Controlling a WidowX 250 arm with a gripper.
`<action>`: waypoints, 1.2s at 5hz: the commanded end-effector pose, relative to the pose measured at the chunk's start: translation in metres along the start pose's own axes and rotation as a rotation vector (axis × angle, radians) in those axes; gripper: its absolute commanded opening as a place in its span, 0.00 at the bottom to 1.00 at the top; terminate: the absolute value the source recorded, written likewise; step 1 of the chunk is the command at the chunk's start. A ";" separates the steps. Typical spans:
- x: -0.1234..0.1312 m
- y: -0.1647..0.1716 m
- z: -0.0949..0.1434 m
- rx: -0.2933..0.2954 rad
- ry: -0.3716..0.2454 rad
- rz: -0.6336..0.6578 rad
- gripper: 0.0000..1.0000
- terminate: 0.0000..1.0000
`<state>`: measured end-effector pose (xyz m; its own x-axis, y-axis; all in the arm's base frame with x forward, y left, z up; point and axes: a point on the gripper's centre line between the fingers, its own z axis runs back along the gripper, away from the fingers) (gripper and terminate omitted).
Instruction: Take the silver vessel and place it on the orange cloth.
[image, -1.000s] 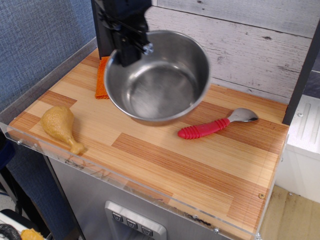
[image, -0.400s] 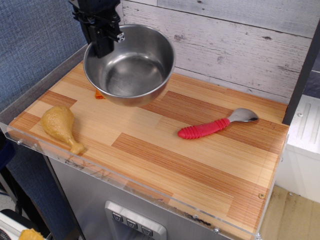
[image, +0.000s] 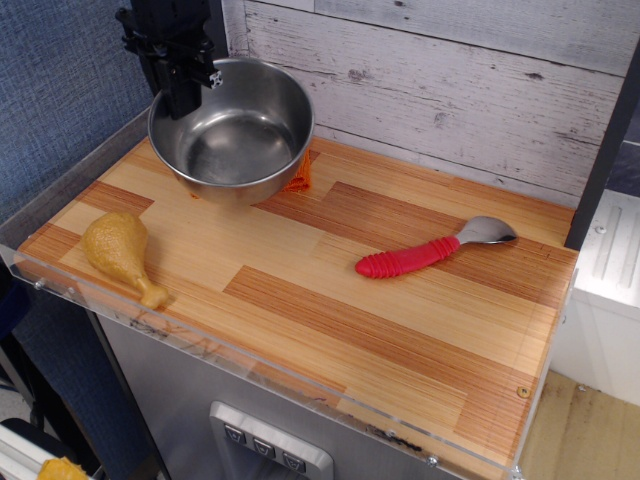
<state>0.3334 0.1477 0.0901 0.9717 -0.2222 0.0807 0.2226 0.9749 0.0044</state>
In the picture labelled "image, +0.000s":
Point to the silver button control panel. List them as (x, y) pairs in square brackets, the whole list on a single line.
[(235, 428)]

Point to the red handled metal spoon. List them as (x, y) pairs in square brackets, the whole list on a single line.
[(478, 230)]

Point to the silver steel bowl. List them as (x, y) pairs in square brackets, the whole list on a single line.
[(246, 140)]

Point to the folded orange cloth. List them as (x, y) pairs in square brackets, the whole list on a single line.
[(301, 175)]

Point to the dark left vertical post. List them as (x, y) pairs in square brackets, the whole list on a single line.
[(215, 29)]

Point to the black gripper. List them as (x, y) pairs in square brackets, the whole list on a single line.
[(175, 53)]

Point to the dark vertical post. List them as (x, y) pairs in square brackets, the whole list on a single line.
[(215, 29), (613, 138)]

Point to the yellow object bottom left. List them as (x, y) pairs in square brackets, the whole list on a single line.
[(61, 469)]

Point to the clear acrylic edge guard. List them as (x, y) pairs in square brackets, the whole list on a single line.
[(364, 381)]

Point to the white ribbed side box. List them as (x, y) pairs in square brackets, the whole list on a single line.
[(598, 341)]

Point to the dark right vertical post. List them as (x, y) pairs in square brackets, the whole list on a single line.
[(613, 138)]

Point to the plastic toy chicken drumstick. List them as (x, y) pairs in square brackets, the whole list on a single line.
[(115, 244)]

